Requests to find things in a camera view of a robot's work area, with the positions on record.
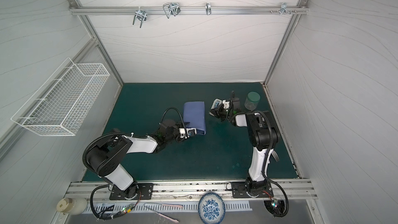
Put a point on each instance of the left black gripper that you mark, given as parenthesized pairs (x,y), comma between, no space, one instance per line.
(178,125)

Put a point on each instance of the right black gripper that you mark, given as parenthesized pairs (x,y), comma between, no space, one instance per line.
(219,109)

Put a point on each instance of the light blue wrapping paper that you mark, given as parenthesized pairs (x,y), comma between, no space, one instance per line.
(194,116)

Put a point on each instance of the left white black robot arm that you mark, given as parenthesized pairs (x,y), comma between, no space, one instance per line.
(105,154)

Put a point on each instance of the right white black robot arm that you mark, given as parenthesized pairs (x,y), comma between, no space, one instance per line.
(263,136)

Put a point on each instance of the green lid clear jar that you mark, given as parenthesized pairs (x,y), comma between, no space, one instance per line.
(252,100)

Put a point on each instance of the green table mat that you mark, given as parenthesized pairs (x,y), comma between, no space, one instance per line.
(224,152)

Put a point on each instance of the blue white patterned plate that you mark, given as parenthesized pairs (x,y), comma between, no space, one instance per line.
(211,208)

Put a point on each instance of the middle metal hook clamp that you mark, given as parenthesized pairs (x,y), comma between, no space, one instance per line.
(171,9)

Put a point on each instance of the metal hook clamp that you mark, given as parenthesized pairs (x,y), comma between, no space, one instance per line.
(171,9)
(140,16)

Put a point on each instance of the black round fan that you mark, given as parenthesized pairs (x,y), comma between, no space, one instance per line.
(277,208)

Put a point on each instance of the left metal hook clamp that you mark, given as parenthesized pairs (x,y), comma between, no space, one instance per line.
(140,16)

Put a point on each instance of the white round container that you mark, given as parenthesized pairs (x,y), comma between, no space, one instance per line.
(72,206)

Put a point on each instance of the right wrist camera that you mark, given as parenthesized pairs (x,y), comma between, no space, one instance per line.
(226,104)

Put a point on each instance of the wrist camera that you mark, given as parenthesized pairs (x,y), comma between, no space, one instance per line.
(187,133)
(226,104)

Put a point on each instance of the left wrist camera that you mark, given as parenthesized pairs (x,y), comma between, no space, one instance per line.
(187,133)

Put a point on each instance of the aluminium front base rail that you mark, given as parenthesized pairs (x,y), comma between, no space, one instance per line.
(192,190)

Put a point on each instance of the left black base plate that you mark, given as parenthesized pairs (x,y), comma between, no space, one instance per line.
(143,191)

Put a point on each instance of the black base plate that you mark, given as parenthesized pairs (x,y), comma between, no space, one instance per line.
(251,189)
(143,191)

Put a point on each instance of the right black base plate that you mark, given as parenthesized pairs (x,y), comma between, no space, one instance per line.
(251,189)

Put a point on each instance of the small metal ring clamp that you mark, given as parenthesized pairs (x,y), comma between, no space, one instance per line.
(208,9)

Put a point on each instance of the white wire basket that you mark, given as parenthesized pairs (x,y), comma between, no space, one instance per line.
(60,106)

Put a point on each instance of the right metal bracket clamp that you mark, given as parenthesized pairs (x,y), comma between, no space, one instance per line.
(283,10)

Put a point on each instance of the aluminium top cross rail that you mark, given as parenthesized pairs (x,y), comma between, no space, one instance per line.
(185,10)

